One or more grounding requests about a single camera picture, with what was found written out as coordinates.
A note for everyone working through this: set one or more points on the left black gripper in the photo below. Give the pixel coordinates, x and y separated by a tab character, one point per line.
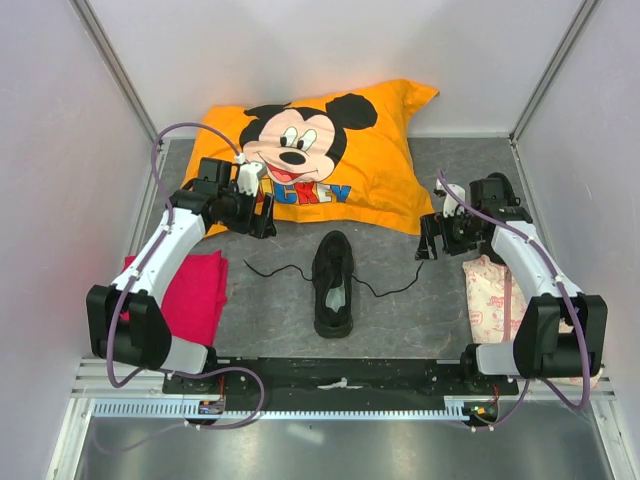
260	226

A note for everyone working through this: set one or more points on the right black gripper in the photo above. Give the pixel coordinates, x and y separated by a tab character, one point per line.
433	224

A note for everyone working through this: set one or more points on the black sneaker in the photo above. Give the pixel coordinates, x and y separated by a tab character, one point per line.
498	189
332	275

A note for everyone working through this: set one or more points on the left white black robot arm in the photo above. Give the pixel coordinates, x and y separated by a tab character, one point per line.
125	320

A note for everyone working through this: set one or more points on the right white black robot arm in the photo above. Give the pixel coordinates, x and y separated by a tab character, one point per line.
515	243

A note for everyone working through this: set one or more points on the cream pink printed garment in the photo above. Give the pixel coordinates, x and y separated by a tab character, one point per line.
487	305

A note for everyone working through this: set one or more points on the folded magenta cloth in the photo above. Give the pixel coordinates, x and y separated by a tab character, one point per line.
194	301

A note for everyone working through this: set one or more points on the orange Mickey Mouse pillow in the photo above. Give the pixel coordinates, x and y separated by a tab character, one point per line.
344	156

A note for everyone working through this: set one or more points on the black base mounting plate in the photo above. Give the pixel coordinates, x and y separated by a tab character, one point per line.
326	383

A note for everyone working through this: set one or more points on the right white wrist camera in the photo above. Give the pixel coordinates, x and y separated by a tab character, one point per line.
450	205

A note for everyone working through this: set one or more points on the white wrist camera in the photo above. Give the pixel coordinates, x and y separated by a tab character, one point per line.
450	205
249	175

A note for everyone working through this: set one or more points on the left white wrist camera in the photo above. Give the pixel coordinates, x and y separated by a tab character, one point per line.
249	175

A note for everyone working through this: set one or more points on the grey slotted cable duct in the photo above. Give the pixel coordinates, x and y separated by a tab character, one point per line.
451	409

